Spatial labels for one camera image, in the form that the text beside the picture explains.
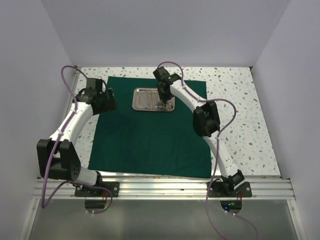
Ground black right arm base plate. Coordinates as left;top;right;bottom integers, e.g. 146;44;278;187
207;179;253;198

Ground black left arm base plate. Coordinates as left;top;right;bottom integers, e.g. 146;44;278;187
74;181;120;198

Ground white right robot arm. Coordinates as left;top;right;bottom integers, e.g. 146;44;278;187
153;66;245;197

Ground aluminium rail frame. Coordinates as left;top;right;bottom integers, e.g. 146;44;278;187
18;65;301;240

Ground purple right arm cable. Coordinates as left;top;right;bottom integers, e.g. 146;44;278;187
156;61;261;240

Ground dark green surgical cloth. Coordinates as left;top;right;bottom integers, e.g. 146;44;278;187
88;76;212;178

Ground stainless steel instrument tray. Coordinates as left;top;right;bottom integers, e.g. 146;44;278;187
132;87;176;112

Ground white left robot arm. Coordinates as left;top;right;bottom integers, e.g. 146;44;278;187
36;78;117;197

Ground silver forceps in tray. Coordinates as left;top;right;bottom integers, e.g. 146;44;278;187
138;90;158;110

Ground silver surgical scissors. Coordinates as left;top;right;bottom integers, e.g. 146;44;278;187
156;101;175;112

